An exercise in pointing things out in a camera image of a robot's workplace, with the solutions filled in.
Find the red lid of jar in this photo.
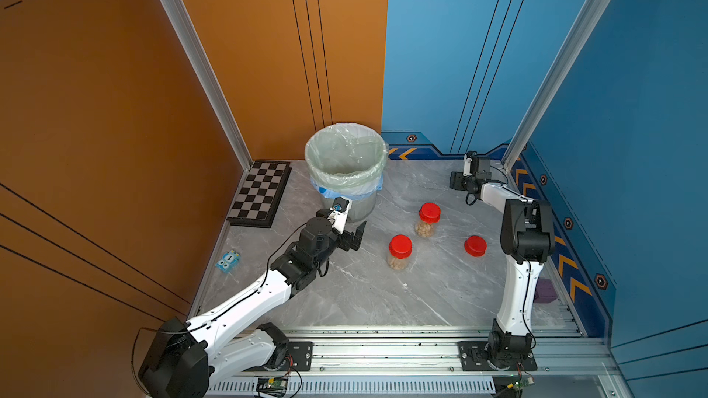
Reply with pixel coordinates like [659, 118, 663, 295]
[419, 203, 442, 224]
[464, 235, 488, 258]
[388, 235, 412, 260]

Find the peanut jar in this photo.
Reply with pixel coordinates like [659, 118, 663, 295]
[415, 220, 436, 238]
[387, 254, 409, 271]

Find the red lid of front jar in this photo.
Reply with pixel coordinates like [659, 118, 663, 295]
[464, 235, 488, 258]

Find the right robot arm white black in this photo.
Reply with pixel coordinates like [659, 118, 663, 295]
[450, 151, 556, 370]

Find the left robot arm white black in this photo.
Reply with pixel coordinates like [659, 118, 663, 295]
[131, 202, 366, 397]

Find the red lid of back jar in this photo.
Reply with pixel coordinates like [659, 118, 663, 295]
[419, 203, 442, 224]

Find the translucent green bin liner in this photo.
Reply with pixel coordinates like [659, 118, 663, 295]
[304, 123, 388, 201]

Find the peanut jar back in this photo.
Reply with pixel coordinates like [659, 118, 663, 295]
[415, 220, 436, 238]

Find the black white chessboard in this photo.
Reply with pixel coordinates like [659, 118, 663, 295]
[227, 160, 291, 228]

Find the small blue toy block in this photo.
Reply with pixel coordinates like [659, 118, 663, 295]
[216, 251, 241, 274]

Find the purple block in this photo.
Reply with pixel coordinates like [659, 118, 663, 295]
[534, 278, 558, 304]

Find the left green circuit board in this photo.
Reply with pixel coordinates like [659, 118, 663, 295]
[254, 377, 289, 398]

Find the green circuit board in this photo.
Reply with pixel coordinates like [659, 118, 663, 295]
[506, 376, 536, 397]
[254, 377, 289, 398]

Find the right green circuit board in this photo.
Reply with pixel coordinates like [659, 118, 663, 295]
[506, 376, 536, 397]

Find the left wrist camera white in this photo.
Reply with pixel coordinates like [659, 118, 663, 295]
[327, 196, 351, 234]

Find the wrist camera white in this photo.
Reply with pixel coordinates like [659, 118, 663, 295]
[463, 151, 477, 177]
[327, 196, 351, 234]

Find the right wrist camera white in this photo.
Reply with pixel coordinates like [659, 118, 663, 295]
[463, 151, 477, 177]

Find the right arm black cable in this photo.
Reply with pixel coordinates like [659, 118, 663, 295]
[464, 165, 540, 344]

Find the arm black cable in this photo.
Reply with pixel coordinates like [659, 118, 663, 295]
[464, 165, 540, 344]
[130, 220, 311, 394]

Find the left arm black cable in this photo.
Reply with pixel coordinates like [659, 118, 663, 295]
[130, 220, 311, 394]

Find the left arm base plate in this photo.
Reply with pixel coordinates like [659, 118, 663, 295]
[236, 341, 315, 372]

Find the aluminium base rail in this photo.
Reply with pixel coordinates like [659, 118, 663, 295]
[205, 329, 632, 397]

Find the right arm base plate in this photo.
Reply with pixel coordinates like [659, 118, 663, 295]
[457, 341, 538, 373]

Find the right aluminium corner post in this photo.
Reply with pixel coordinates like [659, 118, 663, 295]
[501, 0, 611, 171]

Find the aluminium corner post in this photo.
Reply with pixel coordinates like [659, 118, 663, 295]
[501, 0, 611, 171]
[160, 0, 253, 170]

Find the left aluminium corner post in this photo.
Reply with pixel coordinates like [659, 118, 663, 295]
[160, 0, 253, 170]

